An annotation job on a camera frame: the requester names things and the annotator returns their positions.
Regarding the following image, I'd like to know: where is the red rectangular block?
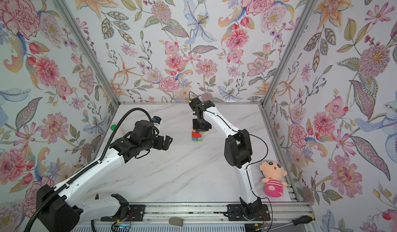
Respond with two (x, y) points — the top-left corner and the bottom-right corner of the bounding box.
(191, 132), (202, 138)

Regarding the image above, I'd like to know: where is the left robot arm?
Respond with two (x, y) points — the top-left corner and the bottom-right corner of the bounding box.
(24, 116), (173, 232)

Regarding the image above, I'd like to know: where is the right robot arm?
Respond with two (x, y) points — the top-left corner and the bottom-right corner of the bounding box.
(189, 97), (256, 219)

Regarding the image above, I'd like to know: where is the pink plush doll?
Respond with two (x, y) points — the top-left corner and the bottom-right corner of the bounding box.
(259, 161), (287, 198)

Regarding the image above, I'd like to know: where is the grey oval tag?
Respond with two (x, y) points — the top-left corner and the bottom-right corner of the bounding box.
(169, 217), (184, 227)

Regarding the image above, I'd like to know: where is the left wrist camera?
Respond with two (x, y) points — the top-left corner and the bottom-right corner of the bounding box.
(152, 116), (162, 127)

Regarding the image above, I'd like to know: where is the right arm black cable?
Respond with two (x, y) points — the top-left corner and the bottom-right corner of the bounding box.
(188, 91), (274, 230)

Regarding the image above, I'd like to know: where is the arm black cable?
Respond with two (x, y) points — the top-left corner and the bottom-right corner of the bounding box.
(23, 107), (154, 232)
(188, 91), (274, 230)

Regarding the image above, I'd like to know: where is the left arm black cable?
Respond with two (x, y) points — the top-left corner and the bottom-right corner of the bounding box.
(23, 107), (154, 232)

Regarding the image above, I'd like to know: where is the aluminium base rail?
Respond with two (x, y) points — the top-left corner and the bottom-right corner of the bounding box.
(74, 202), (315, 226)

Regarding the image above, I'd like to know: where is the black handled screwdriver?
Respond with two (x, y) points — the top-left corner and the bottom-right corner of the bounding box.
(267, 215), (314, 232)

